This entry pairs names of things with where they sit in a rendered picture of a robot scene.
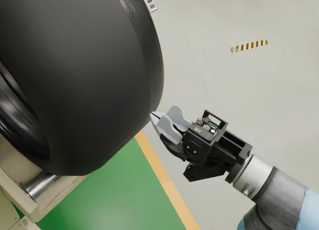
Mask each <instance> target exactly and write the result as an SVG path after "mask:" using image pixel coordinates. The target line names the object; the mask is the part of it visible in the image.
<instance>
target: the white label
mask: <svg viewBox="0 0 319 230"><path fill-rule="evenodd" d="M144 2H145V4H146V6H147V8H148V10H149V12H150V14H151V13H153V12H155V11H157V10H158V9H157V7H156V5H155V3H154V1H153V0H144Z"/></svg>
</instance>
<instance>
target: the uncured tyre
mask: <svg viewBox="0 0 319 230"><path fill-rule="evenodd" d="M163 88H164V63H163V56H162V51H161V47H160V42H159V38H158V34H157V31H156V28H155V25H154V22H153V19H152V17H151V14H150V12H149V10H148V8H147V6H146V4H145V2H144V0H0V134H1V135H2V136H3V137H4V138H5V139H6V140H7V141H8V142H9V143H10V144H11V145H12V146H13V147H15V148H16V149H17V150H18V151H19V152H20V153H21V154H23V155H24V156H25V157H26V158H27V159H29V160H30V161H31V162H33V163H34V164H35V165H37V166H38V167H40V168H42V169H43V170H45V171H47V172H49V173H51V174H53V175H57V176H84V175H88V174H90V173H92V172H93V171H95V170H97V169H99V168H101V167H102V166H103V165H104V164H106V163H107V162H108V161H109V160H110V159H111V158H112V157H113V156H114V155H115V154H116V153H117V152H118V151H119V150H120V149H122V148H123V147H124V146H125V145H126V144H127V143H128V142H129V141H130V140H131V139H132V138H133V137H134V136H135V135H136V134H137V133H139V132H140V131H141V130H142V129H143V128H144V127H145V126H146V125H147V124H148V122H149V121H150V114H151V113H152V112H155V111H156V110H157V108H158V106H159V104H160V101H161V98H162V94H163ZM128 137H129V138H128ZM127 138H128V139H127ZM122 143H123V144H122ZM121 144H122V145H121Z"/></svg>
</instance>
